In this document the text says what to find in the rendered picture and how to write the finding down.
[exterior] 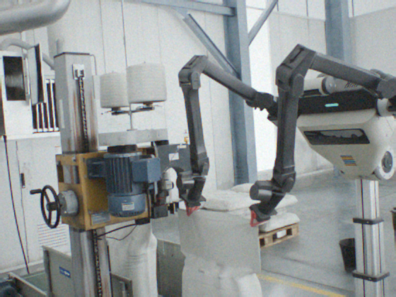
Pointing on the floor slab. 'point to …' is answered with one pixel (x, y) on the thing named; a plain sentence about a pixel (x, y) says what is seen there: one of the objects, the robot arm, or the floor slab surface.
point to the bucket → (348, 247)
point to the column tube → (83, 238)
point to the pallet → (265, 238)
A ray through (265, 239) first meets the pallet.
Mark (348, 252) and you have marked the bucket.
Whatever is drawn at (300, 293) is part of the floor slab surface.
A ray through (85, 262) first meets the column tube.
